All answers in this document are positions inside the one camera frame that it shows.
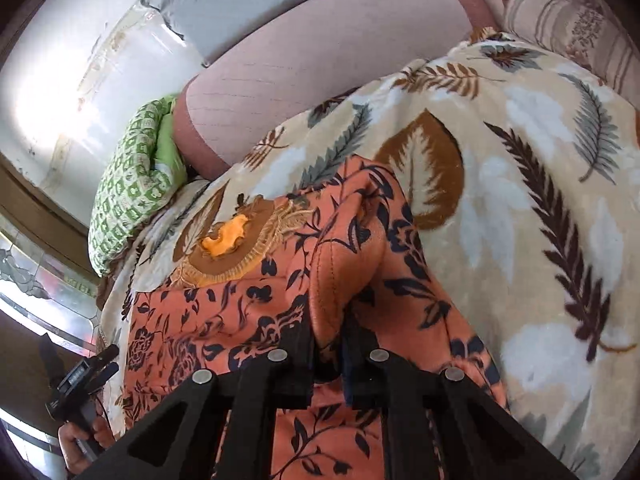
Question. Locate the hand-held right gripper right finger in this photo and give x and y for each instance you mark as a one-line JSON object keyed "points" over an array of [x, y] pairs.
{"points": [[360, 360]]}

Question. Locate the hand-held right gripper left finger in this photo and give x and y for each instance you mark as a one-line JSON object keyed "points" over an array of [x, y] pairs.
{"points": [[295, 360]]}

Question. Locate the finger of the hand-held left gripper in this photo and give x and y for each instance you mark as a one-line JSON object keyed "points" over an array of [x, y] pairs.
{"points": [[106, 353], [108, 372]]}

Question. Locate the orange floral garment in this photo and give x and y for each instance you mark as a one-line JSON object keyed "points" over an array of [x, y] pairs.
{"points": [[350, 240]]}

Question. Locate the person's left hand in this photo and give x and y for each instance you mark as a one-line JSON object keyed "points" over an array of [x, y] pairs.
{"points": [[75, 452]]}

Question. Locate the wooden stained glass door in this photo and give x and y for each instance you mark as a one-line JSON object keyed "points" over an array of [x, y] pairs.
{"points": [[30, 260]]}

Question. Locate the green patterned quilt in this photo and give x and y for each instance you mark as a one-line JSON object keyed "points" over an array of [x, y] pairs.
{"points": [[130, 185]]}

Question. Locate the beige leaf print blanket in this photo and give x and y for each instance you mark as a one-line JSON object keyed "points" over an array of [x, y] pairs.
{"points": [[500, 160]]}

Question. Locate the pink quilted bolster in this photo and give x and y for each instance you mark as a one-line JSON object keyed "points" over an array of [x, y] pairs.
{"points": [[325, 75]]}

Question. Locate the grey pillow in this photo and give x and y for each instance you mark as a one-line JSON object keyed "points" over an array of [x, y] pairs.
{"points": [[240, 0]]}

